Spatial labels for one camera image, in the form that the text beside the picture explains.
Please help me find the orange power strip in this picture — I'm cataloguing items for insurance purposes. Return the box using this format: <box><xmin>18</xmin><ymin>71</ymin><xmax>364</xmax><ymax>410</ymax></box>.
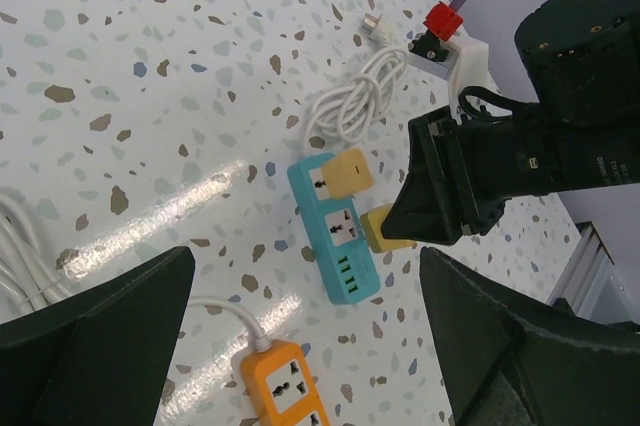
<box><xmin>239</xmin><ymin>340</ymin><xmax>330</xmax><ymax>426</ymax></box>

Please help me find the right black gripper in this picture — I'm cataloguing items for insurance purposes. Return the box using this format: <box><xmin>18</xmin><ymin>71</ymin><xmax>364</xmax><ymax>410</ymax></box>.
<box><xmin>380</xmin><ymin>105</ymin><xmax>511</xmax><ymax>248</ymax></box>

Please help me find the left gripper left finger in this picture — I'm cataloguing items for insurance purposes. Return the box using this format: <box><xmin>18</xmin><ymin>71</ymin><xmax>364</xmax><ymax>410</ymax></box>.
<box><xmin>1</xmin><ymin>246</ymin><xmax>195</xmax><ymax>425</ymax></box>

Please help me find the blue power strip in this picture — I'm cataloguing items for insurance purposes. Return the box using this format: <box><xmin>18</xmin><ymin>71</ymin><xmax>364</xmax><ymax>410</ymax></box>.
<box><xmin>287</xmin><ymin>152</ymin><xmax>380</xmax><ymax>305</ymax></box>

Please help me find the blue strip white cord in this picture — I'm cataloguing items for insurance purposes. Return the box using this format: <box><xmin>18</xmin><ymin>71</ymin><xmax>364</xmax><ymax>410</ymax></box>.
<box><xmin>302</xmin><ymin>13</ymin><xmax>409</xmax><ymax>158</ymax></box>

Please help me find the aluminium rail frame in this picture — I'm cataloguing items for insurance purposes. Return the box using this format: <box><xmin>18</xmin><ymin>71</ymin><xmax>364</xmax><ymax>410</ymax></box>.
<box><xmin>547</xmin><ymin>222</ymin><xmax>639</xmax><ymax>334</ymax></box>

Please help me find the orange strip white cord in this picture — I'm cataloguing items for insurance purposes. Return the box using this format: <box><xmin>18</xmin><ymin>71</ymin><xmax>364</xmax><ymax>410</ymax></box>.
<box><xmin>0</xmin><ymin>190</ymin><xmax>274</xmax><ymax>352</ymax></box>

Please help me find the yellow plug adapter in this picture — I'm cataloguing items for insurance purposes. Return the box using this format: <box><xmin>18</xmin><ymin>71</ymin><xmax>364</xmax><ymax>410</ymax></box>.
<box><xmin>321</xmin><ymin>148</ymin><xmax>373</xmax><ymax>199</ymax></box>

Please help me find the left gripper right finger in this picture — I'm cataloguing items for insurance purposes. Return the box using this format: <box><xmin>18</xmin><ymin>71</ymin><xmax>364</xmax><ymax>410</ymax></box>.
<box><xmin>420</xmin><ymin>247</ymin><xmax>639</xmax><ymax>425</ymax></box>

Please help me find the yellow plug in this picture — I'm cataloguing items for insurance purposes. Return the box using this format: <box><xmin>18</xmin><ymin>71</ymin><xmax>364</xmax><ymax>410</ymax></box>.
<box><xmin>360</xmin><ymin>204</ymin><xmax>417</xmax><ymax>254</ymax></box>

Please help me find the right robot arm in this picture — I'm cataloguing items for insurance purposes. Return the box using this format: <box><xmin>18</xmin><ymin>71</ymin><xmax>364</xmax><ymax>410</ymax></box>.
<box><xmin>381</xmin><ymin>0</ymin><xmax>639</xmax><ymax>425</ymax></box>

